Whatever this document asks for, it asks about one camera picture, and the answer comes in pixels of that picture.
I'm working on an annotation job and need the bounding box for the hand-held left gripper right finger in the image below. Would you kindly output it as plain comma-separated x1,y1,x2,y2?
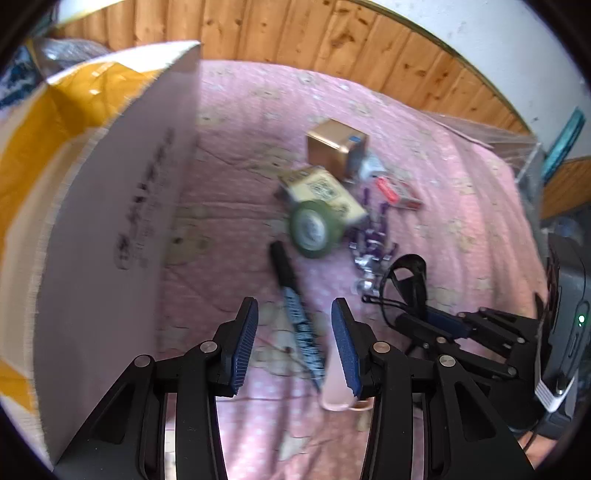
331,298,536,480

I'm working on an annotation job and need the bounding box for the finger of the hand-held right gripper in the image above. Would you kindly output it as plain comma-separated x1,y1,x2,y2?
427,308,540,348
396,314,520,379

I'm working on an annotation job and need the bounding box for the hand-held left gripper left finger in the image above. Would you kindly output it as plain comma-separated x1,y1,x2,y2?
59,296,259,480

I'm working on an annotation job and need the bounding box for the black marker pen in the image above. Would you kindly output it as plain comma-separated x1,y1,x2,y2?
269,241,327,394

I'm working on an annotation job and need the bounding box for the black wire clip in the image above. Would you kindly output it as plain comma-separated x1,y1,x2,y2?
362,254,428,320

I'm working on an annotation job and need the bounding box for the green tape roll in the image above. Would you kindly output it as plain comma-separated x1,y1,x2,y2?
290,200,347,258

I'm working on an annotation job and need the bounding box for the red and grey staple box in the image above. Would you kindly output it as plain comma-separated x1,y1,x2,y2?
374,176,424,211

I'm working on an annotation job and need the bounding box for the cardboard box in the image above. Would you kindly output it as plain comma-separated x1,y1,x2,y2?
0,41,202,468

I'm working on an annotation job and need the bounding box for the pink eraser block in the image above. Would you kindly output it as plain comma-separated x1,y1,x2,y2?
321,314,373,412

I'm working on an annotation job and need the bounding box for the pink bear printed blanket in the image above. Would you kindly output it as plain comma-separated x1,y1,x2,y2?
152,60,551,480

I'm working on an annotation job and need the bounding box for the pile of purple binder clips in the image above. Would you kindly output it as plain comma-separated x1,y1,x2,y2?
348,182,399,296

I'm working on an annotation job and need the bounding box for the beige tissue packet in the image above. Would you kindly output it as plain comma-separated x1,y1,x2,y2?
278,167,368,222

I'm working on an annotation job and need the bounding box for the white charger plug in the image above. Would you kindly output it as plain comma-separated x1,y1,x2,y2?
358,154,387,182

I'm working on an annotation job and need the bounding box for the teal plastic object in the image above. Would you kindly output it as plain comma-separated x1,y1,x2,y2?
542,107,586,184

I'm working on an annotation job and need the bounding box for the gold square box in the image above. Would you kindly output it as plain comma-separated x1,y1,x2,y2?
307,119,370,181

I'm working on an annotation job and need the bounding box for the crumpled bubble wrap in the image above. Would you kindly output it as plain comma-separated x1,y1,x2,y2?
34,38,110,77

